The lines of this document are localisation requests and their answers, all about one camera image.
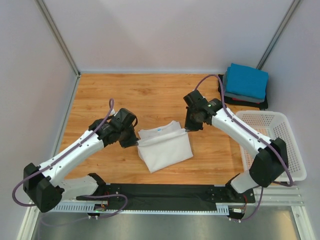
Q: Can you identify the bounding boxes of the right aluminium corner post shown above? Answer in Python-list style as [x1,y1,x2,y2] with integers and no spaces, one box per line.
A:
[256,0,303,70]

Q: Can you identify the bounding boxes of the grey slotted cable duct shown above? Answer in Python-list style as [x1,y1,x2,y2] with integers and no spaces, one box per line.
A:
[50,202,229,216]

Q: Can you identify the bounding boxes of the aluminium frame rail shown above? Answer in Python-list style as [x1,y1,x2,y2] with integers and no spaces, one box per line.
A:
[31,181,305,207]

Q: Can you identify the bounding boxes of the white t-shirt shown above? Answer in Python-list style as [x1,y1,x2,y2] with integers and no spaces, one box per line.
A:
[137,120,194,173]

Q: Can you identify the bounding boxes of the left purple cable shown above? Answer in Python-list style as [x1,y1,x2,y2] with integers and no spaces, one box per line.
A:
[11,97,130,229]

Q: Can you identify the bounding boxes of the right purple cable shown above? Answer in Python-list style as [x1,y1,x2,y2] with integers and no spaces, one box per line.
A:
[193,73,294,223]

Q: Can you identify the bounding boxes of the purple cable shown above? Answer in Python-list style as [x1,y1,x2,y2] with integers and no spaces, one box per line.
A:
[11,97,130,229]
[193,73,294,223]

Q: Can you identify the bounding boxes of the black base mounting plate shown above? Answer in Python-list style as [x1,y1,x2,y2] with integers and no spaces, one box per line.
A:
[76,183,256,211]

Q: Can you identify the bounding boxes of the left aluminium corner post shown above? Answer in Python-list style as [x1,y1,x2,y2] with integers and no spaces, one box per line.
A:
[34,0,81,76]

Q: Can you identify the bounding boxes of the folded red t-shirt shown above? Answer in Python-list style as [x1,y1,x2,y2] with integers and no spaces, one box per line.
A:
[231,98,248,103]

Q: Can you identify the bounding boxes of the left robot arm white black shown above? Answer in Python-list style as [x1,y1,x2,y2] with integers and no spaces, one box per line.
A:
[23,108,138,213]

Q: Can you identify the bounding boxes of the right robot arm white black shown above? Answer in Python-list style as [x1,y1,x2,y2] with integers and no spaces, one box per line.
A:
[183,90,289,202]

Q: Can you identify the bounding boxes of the aluminium corner post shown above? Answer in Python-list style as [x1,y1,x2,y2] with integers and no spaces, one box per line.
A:
[256,0,303,70]
[34,0,81,76]

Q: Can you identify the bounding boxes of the folded black t-shirt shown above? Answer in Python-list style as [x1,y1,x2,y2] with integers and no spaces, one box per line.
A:
[217,73,269,110]

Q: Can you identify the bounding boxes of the white plastic perforated basket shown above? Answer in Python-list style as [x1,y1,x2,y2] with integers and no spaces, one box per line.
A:
[236,110,307,182]

